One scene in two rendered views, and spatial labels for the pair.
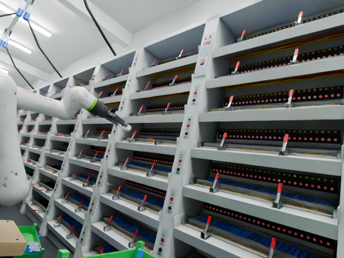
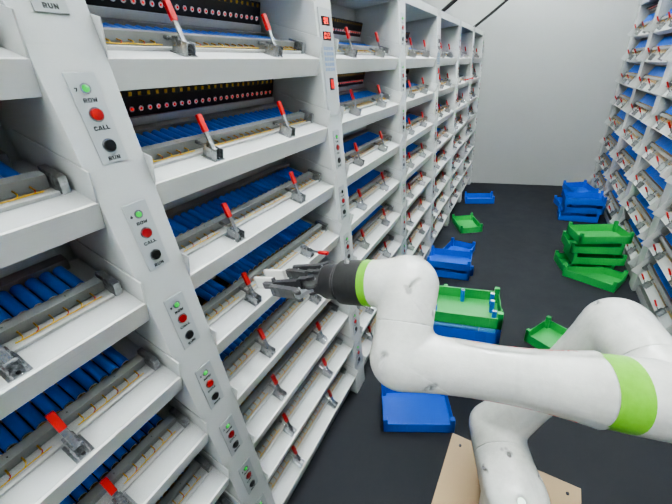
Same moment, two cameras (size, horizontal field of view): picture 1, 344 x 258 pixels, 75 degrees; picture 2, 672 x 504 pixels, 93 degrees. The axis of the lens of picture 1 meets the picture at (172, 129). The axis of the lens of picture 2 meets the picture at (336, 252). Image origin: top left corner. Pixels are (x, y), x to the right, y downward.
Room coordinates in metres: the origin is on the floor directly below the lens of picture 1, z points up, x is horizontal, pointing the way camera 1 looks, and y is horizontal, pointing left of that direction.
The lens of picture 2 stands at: (1.45, 0.99, 1.37)
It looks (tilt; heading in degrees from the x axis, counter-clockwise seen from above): 28 degrees down; 256
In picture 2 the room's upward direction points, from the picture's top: 7 degrees counter-clockwise
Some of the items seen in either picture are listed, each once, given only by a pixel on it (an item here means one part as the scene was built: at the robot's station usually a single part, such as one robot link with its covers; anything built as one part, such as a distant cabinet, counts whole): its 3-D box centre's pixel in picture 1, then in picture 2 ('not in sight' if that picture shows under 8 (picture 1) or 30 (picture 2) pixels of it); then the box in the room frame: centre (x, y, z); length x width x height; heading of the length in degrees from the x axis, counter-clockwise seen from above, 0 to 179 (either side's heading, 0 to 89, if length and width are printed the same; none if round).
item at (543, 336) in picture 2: not in sight; (564, 343); (0.06, 0.11, 0.04); 0.30 x 0.20 x 0.08; 102
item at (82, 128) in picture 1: (82, 143); not in sight; (2.21, 0.82, 0.84); 0.20 x 0.09 x 1.69; 134
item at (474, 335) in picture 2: not in sight; (462, 317); (0.65, 0.02, 0.36); 0.30 x 0.20 x 0.08; 143
